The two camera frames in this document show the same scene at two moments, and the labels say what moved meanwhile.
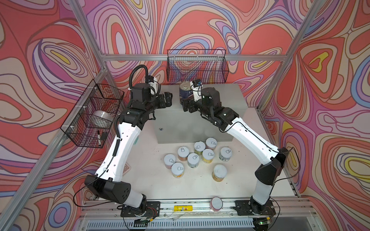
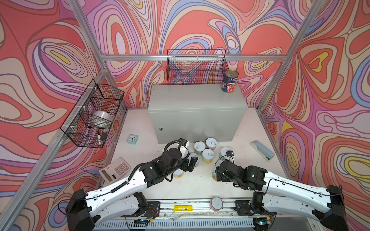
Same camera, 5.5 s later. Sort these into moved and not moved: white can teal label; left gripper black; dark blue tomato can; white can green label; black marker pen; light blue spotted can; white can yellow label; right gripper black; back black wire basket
Moved: left gripper black; dark blue tomato can; right gripper black
Not moved: white can teal label; white can green label; back black wire basket; black marker pen; white can yellow label; light blue spotted can
